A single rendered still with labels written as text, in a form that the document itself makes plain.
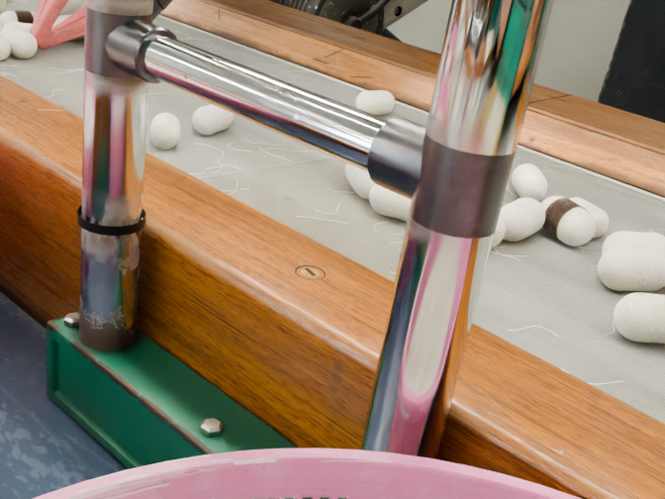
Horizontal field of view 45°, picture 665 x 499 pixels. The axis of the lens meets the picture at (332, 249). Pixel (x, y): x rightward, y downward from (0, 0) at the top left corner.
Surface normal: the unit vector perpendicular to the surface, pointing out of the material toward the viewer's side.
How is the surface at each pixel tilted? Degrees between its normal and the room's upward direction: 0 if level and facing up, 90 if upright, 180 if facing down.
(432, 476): 75
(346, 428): 90
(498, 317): 0
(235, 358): 90
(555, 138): 45
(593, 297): 0
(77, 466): 0
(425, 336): 90
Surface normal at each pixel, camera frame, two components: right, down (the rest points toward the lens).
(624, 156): -0.36, -0.47
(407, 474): 0.01, 0.17
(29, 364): 0.14, -0.90
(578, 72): -0.65, 0.23
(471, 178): 0.05, 0.44
